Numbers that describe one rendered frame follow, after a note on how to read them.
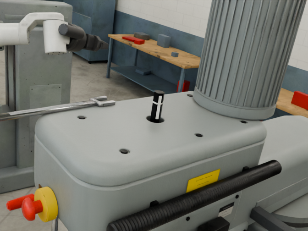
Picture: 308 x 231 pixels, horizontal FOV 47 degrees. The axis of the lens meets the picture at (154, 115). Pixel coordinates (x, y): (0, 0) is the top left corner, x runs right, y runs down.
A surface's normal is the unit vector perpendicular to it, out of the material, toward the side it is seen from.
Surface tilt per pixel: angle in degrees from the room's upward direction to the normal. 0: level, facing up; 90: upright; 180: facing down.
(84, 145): 0
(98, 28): 90
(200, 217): 90
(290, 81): 90
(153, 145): 0
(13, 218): 0
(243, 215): 90
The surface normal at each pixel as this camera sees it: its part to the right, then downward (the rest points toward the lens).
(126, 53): -0.77, 0.14
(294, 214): 0.14, -0.91
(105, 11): 0.62, 0.38
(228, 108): -0.34, 0.32
